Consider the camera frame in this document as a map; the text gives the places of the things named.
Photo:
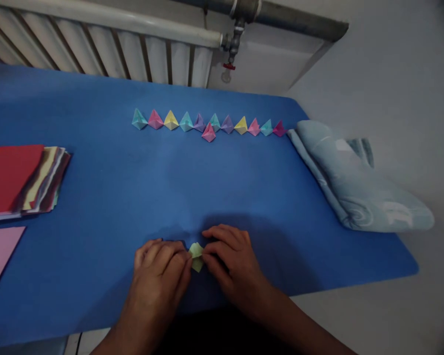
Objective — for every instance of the white ribbed radiator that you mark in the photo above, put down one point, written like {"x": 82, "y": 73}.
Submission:
{"x": 96, "y": 44}

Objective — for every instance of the folded light blue cloth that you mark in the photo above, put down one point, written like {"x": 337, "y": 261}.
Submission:
{"x": 355, "y": 185}

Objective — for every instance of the blue table mat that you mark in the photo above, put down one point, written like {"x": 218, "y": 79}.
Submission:
{"x": 170, "y": 177}

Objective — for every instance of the person's left thumb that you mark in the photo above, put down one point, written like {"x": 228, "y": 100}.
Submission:
{"x": 182, "y": 267}

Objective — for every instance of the person's body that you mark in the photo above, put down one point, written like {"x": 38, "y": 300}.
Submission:
{"x": 214, "y": 333}

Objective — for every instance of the person's right fingers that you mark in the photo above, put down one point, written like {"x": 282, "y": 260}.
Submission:
{"x": 225, "y": 233}

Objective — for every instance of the person's left fingers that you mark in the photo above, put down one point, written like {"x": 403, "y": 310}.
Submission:
{"x": 162, "y": 248}

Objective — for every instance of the person's right hand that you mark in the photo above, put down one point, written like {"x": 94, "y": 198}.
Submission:
{"x": 236, "y": 266}

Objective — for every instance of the grey metal pipe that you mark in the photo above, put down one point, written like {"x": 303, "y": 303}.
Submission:
{"x": 296, "y": 20}

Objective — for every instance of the stack of coloured paper sheets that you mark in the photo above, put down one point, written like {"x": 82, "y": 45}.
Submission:
{"x": 18, "y": 181}

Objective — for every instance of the person's right thumb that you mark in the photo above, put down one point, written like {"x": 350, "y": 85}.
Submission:
{"x": 214, "y": 256}

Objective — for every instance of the person's left hand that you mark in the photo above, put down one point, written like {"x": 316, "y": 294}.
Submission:
{"x": 159, "y": 277}

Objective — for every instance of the row of folded paper figures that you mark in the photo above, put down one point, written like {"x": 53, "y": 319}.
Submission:
{"x": 207, "y": 124}

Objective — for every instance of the light green paper piece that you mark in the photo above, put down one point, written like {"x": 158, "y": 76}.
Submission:
{"x": 196, "y": 255}

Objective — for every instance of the pink paper sheet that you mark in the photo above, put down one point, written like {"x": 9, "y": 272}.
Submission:
{"x": 0, "y": 251}

